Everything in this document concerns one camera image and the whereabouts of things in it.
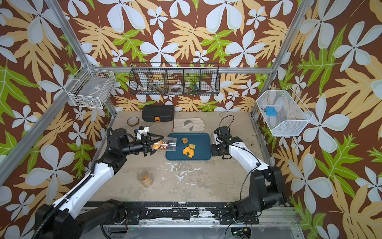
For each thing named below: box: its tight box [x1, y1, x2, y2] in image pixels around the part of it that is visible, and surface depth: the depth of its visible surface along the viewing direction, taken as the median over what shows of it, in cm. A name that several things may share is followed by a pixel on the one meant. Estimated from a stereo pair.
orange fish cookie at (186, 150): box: [182, 146, 191, 155], surface depth 98 cm
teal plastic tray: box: [165, 132, 212, 161], surface depth 104 cm
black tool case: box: [141, 104, 175, 123], surface depth 117 cm
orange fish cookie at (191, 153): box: [188, 148, 195, 159], surface depth 98 cm
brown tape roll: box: [126, 116, 140, 127], surface depth 117 cm
